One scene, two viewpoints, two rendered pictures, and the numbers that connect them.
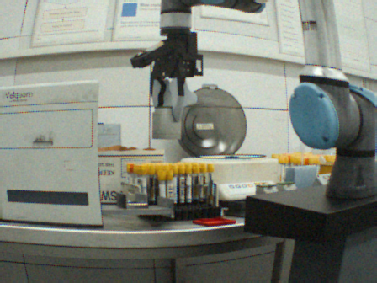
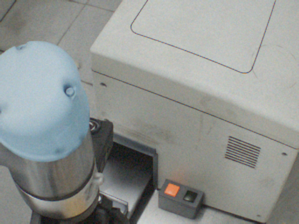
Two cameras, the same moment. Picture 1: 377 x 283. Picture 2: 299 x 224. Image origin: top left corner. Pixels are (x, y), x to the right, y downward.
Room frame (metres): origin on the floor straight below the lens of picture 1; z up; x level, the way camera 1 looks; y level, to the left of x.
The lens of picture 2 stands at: (1.70, -0.05, 1.80)
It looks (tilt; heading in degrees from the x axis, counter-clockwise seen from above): 59 degrees down; 143
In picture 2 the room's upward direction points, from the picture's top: 1 degrees counter-clockwise
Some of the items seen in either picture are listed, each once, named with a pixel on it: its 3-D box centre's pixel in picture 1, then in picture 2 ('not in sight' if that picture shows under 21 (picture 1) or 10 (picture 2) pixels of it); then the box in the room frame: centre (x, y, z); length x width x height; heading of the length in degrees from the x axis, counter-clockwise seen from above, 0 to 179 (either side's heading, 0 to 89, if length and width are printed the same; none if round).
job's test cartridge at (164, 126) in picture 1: (166, 123); not in sight; (1.45, 0.04, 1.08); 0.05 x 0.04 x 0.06; 41
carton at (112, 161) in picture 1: (102, 175); not in sight; (1.75, 0.23, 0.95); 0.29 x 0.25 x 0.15; 28
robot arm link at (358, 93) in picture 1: (356, 116); not in sight; (1.21, -0.36, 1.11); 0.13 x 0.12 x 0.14; 130
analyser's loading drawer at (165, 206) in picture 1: (122, 205); (110, 203); (1.36, 0.13, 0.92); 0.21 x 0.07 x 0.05; 118
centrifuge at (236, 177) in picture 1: (233, 178); not in sight; (1.87, -0.12, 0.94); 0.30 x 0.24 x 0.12; 19
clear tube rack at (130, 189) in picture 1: (170, 198); not in sight; (1.63, 0.04, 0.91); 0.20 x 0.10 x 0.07; 118
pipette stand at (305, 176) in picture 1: (300, 184); not in sight; (1.69, -0.30, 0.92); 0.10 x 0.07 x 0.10; 125
